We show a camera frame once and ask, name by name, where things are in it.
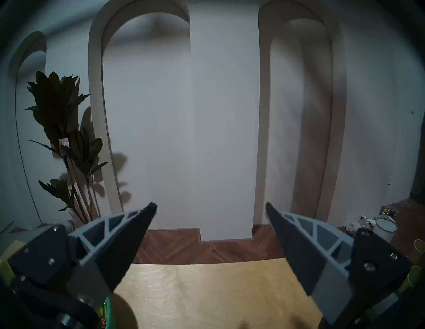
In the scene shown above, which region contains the crumpled white paper litter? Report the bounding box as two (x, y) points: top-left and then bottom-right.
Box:
(345, 216), (376, 234)

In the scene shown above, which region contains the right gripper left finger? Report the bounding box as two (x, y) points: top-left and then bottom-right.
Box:
(7, 202), (158, 309)

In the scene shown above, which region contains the green plastic salad bowl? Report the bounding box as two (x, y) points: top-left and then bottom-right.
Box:
(98, 294), (117, 329)

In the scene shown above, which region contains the white bucket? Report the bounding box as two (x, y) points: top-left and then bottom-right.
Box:
(374, 216), (398, 246)

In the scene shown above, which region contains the tall potted plant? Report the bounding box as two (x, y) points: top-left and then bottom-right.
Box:
(26, 70), (109, 227)

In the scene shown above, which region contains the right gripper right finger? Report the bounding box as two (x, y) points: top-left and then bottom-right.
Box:
(265, 202), (413, 325)

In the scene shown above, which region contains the yellow paper cup bin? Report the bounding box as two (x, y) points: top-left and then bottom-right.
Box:
(412, 239), (425, 266)

